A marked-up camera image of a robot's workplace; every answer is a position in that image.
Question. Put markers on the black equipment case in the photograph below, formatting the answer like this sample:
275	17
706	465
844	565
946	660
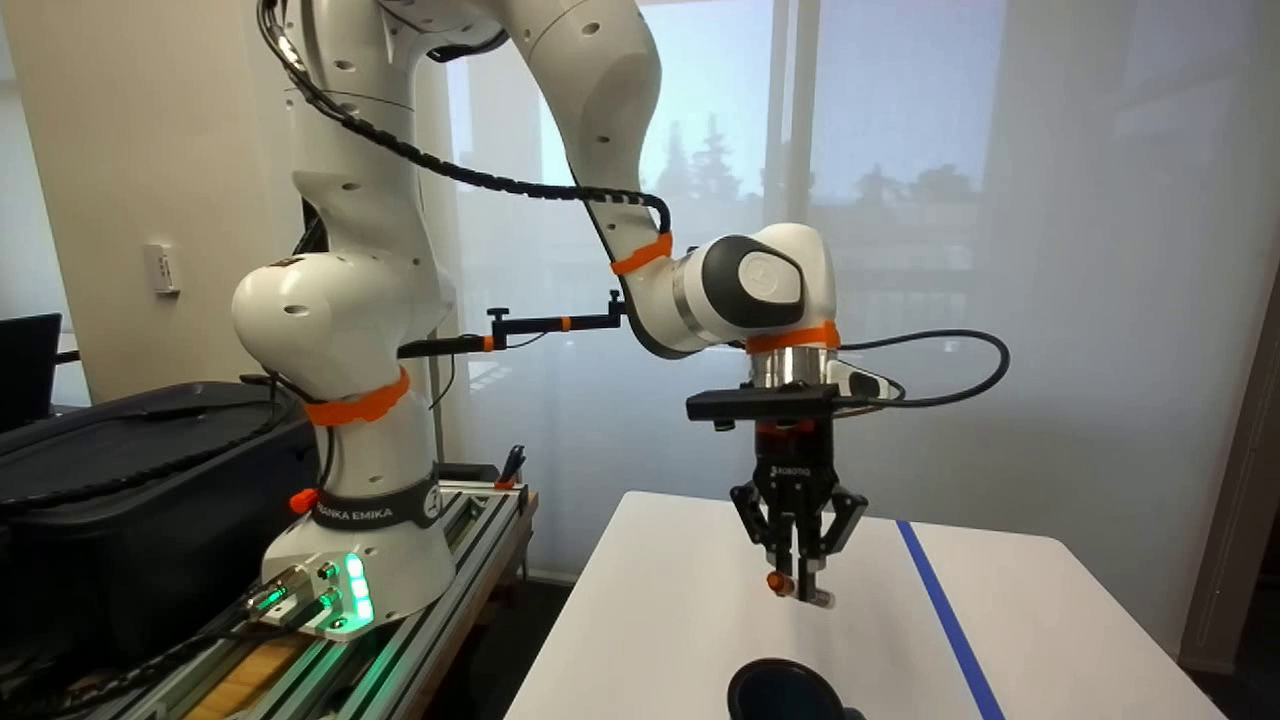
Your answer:
133	507

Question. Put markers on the aluminium rail base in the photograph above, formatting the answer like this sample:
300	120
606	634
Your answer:
334	665

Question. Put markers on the black monitor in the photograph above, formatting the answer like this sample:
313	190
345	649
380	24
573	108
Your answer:
26	368

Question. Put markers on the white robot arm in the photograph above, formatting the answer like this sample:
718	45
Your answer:
345	307

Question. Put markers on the white wall switch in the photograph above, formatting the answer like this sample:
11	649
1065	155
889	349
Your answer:
163	267

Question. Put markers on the dark teal mug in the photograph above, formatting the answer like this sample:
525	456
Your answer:
787	691

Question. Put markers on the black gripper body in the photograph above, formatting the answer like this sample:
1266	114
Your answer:
795	462

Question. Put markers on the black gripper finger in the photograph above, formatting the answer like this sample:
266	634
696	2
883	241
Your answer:
760	525
836	525

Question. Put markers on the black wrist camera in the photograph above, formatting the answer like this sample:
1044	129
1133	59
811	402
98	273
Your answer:
780	402

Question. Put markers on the long blue tape strip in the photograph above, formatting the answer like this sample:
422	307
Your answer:
951	623

